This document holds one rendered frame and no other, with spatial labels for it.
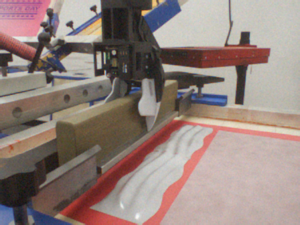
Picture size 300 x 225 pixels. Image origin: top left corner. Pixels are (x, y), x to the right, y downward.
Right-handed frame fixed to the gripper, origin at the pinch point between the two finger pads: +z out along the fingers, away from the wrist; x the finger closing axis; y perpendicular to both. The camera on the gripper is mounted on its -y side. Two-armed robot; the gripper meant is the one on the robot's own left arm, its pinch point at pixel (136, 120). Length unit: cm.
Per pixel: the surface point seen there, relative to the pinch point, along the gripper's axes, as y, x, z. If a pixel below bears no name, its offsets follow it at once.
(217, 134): -13.8, 11.9, 5.5
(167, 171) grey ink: 6.1, 8.3, 5.1
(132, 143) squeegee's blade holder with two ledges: 6.5, 2.5, 1.5
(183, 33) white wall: -200, -57, -20
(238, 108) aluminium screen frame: -25.5, 14.5, 2.1
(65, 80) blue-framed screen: -195, -199, 32
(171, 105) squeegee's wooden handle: -13.5, 1.6, 0.1
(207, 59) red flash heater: -88, -8, -5
